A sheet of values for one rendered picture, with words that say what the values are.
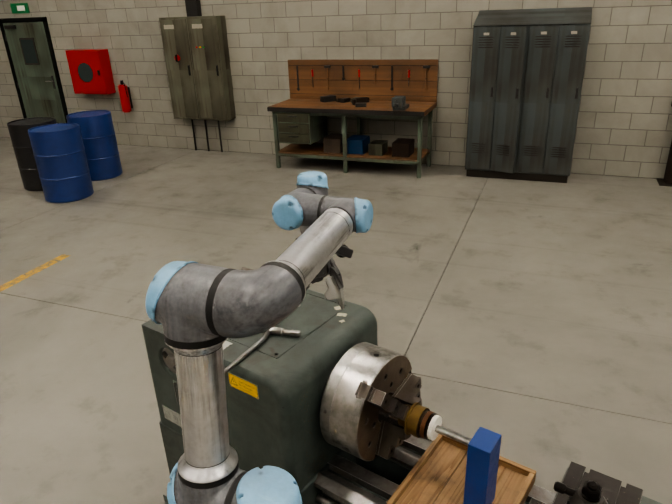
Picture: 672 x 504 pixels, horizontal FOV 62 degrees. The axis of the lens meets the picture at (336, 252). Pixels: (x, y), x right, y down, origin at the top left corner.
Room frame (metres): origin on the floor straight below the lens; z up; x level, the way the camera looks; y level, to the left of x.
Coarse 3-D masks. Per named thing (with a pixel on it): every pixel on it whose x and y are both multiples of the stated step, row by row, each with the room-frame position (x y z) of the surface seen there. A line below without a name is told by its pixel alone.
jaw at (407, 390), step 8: (408, 376) 1.37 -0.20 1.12; (416, 376) 1.37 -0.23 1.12; (400, 384) 1.35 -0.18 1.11; (408, 384) 1.34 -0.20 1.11; (416, 384) 1.34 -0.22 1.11; (400, 392) 1.31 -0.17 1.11; (408, 392) 1.31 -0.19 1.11; (416, 392) 1.31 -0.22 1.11; (400, 400) 1.29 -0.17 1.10; (408, 400) 1.28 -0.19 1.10; (416, 400) 1.28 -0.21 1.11
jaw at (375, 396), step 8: (360, 392) 1.21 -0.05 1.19; (368, 392) 1.21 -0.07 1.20; (376, 392) 1.21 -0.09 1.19; (384, 392) 1.20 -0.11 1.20; (368, 400) 1.20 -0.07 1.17; (376, 400) 1.19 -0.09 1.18; (384, 400) 1.19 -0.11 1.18; (392, 400) 1.22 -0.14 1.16; (384, 408) 1.19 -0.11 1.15; (392, 408) 1.20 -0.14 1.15; (400, 408) 1.22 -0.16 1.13; (408, 408) 1.22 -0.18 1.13; (400, 416) 1.20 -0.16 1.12
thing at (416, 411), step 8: (416, 408) 1.22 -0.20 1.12; (424, 408) 1.22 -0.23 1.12; (408, 416) 1.21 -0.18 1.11; (416, 416) 1.20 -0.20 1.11; (424, 416) 1.20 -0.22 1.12; (432, 416) 1.20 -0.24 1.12; (400, 424) 1.22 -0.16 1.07; (408, 424) 1.20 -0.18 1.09; (416, 424) 1.19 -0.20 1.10; (424, 424) 1.18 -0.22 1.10; (408, 432) 1.20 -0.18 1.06; (416, 432) 1.18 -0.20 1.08; (424, 432) 1.17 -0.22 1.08
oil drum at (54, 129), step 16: (32, 128) 6.97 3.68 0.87; (48, 128) 6.98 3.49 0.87; (64, 128) 6.94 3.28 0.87; (32, 144) 6.74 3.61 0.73; (48, 144) 6.66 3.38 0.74; (64, 144) 6.73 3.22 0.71; (80, 144) 6.93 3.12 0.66; (48, 160) 6.66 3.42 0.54; (64, 160) 6.70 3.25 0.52; (80, 160) 6.86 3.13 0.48; (48, 176) 6.67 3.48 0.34; (64, 176) 6.69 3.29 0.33; (80, 176) 6.81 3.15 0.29; (48, 192) 6.69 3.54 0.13; (64, 192) 6.67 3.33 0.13; (80, 192) 6.77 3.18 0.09
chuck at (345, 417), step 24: (360, 360) 1.30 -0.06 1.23; (384, 360) 1.29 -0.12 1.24; (408, 360) 1.38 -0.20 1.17; (360, 384) 1.23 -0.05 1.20; (384, 384) 1.27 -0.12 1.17; (336, 408) 1.21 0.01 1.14; (360, 408) 1.18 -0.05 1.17; (336, 432) 1.19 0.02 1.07; (360, 432) 1.17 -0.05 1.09; (360, 456) 1.17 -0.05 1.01
